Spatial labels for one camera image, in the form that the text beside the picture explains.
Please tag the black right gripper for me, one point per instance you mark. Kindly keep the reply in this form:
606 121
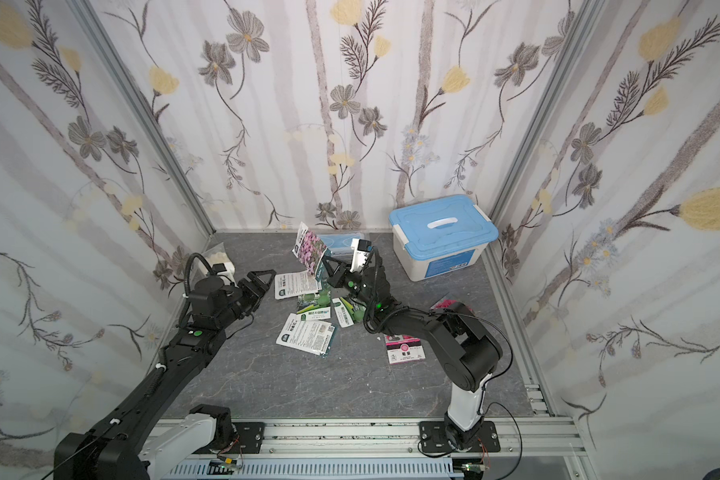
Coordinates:
353 279

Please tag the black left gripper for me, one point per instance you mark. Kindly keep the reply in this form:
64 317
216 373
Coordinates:
250 288

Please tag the white flower seed packet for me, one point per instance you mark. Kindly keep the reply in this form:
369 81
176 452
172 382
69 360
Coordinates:
309 250
308 336
290 285

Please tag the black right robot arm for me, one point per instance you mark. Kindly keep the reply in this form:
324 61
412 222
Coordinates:
466 351

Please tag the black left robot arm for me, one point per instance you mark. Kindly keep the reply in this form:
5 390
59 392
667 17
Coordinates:
119 446

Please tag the large green gourd seed packet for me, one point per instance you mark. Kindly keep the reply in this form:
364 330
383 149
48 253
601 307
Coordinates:
315 306

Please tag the small green gourd seed packet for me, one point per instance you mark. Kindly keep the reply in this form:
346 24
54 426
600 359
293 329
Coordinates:
348 311

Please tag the pink label seed packet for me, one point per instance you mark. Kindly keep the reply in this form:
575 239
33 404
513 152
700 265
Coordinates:
403 349

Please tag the red flower seed packet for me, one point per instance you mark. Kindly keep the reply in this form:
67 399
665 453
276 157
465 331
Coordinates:
445 305

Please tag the bag of blue face masks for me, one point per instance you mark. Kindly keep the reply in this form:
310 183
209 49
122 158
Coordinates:
340 244

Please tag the bag of cream gloves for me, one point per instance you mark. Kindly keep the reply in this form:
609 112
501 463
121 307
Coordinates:
217 255

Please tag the blue lidded storage box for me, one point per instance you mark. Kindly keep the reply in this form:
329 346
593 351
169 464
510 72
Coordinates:
440 236

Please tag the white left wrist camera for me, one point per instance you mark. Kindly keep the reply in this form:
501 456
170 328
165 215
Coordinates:
228 272

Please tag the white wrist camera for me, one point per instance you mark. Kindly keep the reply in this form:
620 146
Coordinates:
228 272
361 252

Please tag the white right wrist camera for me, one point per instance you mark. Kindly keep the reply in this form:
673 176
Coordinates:
361 252

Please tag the aluminium corner frame post right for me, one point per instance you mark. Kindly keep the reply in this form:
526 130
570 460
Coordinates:
573 47

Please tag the aluminium corner frame post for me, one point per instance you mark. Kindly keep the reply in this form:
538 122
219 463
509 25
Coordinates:
573 47
87 19

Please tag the aluminium corner frame post left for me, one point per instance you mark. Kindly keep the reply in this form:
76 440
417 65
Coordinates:
87 19

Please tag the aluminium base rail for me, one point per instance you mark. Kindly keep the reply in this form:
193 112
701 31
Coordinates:
505 448

